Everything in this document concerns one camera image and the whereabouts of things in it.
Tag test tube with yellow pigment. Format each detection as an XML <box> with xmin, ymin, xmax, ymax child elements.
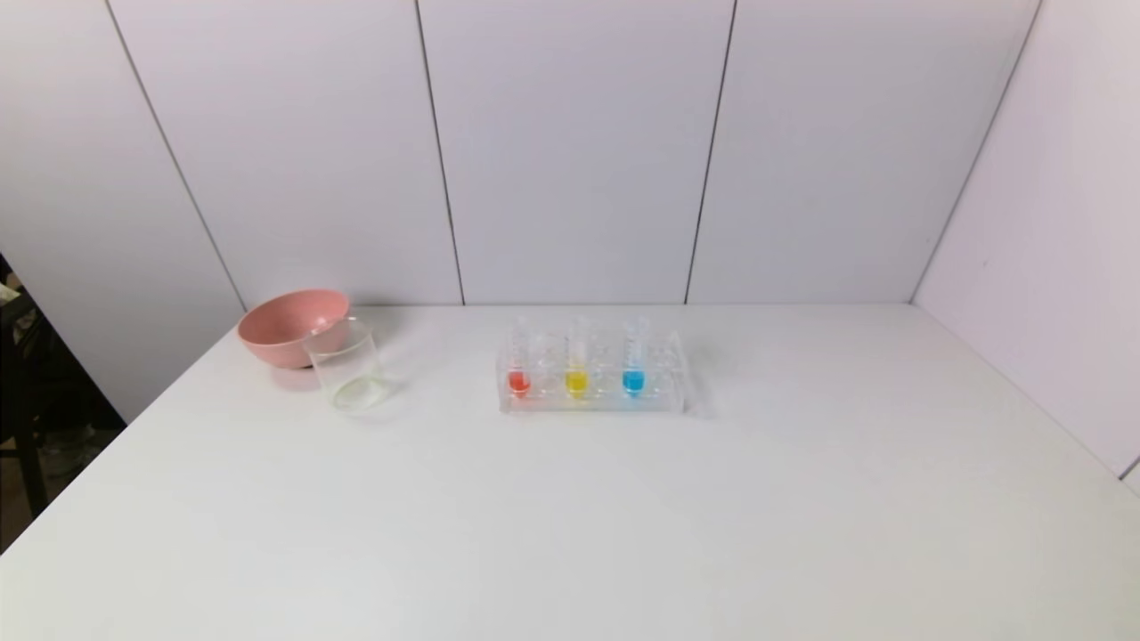
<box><xmin>566</xmin><ymin>316</ymin><xmax>590</xmax><ymax>400</ymax></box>

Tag test tube with red pigment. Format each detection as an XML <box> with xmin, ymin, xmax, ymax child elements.
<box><xmin>508</xmin><ymin>316</ymin><xmax>533</xmax><ymax>399</ymax></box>

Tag test tube with blue pigment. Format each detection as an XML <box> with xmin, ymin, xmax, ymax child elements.
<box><xmin>622</xmin><ymin>314</ymin><xmax>648</xmax><ymax>399</ymax></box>

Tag clear plastic test tube rack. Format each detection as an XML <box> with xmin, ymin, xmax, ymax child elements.
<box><xmin>496</xmin><ymin>329</ymin><xmax>688</xmax><ymax>416</ymax></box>

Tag clear glass beaker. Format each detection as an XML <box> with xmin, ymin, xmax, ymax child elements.
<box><xmin>303</xmin><ymin>318</ymin><xmax>390</xmax><ymax>413</ymax></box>

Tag pink bowl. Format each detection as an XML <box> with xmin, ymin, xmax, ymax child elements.
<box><xmin>237</xmin><ymin>288</ymin><xmax>351</xmax><ymax>369</ymax></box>

